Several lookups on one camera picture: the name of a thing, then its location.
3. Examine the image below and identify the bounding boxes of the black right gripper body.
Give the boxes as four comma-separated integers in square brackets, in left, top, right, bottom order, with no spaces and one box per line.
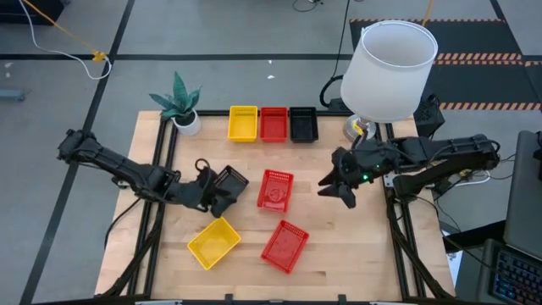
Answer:
[345,147,378,187]

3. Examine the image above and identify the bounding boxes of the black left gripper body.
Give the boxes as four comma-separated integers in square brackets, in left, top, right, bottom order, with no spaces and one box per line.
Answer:
[182,169,218,212]

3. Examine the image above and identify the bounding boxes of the black plastic slotted basket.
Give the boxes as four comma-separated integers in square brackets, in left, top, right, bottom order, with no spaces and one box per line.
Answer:
[213,164,251,201]
[289,106,320,144]

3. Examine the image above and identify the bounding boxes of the yellow plastic slotted basket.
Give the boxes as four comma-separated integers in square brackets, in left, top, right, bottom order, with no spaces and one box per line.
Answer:
[186,216,242,271]
[227,105,259,143]

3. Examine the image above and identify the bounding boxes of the red plastic slotted basket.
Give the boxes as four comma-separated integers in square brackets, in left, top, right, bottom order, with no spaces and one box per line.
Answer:
[260,219,311,275]
[259,106,290,144]
[256,169,296,214]

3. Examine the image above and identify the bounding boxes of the black electronics box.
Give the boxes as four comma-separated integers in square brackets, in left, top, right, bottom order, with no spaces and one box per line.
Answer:
[413,93,446,139]

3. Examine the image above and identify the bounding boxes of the potted green snake plant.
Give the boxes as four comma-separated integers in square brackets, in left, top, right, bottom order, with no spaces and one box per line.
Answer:
[148,70,202,137]

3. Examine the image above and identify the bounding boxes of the white shade table lamp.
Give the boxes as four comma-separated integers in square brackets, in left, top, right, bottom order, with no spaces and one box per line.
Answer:
[340,19,440,143]

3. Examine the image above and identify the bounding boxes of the grey laptop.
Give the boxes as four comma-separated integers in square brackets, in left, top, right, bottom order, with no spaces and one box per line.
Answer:
[502,130,542,260]

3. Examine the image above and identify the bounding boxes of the black hazard-striped floor mat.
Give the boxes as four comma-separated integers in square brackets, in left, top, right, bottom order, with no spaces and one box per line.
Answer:
[349,17,542,112]

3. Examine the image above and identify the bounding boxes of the black backlit keyboard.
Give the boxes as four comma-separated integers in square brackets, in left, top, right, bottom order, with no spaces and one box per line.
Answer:
[476,239,542,305]

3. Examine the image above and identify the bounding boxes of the black floor case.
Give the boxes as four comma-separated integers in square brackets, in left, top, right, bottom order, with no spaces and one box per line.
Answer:
[0,0,65,25]

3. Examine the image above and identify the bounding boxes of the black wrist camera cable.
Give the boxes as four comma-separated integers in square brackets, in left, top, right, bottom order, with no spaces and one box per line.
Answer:
[193,157,212,175]

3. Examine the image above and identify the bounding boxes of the black aluminium table frame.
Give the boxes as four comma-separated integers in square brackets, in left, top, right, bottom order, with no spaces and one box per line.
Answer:
[99,108,456,302]

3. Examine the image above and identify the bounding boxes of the black floor cable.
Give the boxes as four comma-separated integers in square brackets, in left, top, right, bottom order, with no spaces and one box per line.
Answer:
[318,0,353,109]

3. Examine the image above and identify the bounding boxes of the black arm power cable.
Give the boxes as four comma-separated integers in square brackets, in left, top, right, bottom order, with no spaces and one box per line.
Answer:
[103,197,143,251]

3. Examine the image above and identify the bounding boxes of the tangled black floor cables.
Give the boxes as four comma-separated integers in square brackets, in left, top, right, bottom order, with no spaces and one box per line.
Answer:
[290,0,324,14]

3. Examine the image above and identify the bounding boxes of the yellow floor cable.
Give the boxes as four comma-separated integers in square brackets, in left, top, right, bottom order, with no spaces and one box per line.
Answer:
[20,0,108,64]
[420,0,436,27]

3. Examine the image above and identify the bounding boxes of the white floor cable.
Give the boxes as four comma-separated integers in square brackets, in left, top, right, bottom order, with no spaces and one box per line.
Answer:
[17,0,113,81]

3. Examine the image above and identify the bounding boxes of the grey floor bracket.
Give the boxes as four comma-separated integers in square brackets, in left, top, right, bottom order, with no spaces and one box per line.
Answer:
[0,87,27,103]

